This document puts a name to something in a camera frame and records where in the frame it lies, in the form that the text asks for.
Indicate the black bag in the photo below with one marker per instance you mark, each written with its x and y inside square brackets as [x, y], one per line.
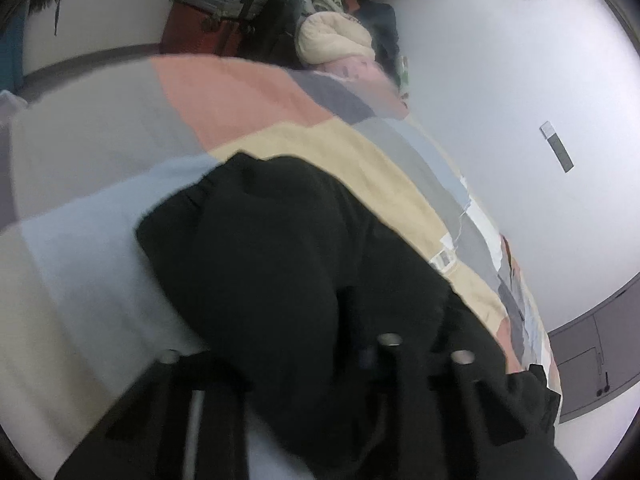
[267, 25]

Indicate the dark red suitcase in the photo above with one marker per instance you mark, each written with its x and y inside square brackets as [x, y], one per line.
[190, 35]

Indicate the checkered blanket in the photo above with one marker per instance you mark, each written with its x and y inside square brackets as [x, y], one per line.
[100, 240]

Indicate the white green box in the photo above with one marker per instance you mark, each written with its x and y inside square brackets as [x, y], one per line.
[404, 75]

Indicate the grey door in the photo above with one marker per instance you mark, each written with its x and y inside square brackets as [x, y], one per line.
[595, 350]

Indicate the teal curtain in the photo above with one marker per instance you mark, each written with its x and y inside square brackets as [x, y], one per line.
[10, 55]

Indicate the black jacket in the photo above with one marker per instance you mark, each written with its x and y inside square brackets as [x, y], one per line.
[387, 30]

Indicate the grey wall panel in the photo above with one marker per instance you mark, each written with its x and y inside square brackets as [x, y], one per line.
[560, 150]

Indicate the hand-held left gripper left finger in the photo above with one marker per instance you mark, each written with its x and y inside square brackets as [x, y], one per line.
[225, 410]

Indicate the black garment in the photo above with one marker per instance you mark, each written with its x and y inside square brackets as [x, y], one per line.
[280, 260]

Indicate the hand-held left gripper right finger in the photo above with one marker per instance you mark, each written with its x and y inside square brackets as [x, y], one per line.
[390, 372]

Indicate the cream fluffy coat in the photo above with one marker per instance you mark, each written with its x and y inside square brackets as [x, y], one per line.
[330, 40]

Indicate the pink garment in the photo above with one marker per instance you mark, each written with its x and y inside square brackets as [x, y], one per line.
[352, 69]

